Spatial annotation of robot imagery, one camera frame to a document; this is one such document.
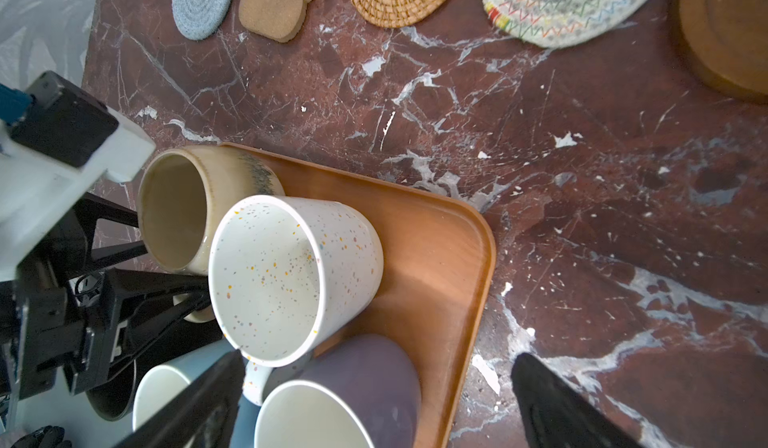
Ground orange wooden tray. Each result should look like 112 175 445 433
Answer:
249 148 496 447

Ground black mug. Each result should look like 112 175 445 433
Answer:
86 361 138 422

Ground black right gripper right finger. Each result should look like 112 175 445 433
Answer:
511 353 640 448

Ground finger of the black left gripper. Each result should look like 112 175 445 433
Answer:
64 268 210 395
50 193 147 279

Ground white speckled mug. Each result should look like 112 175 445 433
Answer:
208 195 384 406

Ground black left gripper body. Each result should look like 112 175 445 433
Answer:
1 250 102 418

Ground beige glazed ceramic mug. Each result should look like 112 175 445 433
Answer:
137 145 285 275

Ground white light-blue mug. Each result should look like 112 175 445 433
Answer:
132 340 260 447

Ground white purple mug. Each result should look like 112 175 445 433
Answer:
254 334 421 447

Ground round wooden coaster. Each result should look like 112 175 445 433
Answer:
672 0 767 104

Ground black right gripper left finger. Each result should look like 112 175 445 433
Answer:
118 350 244 447

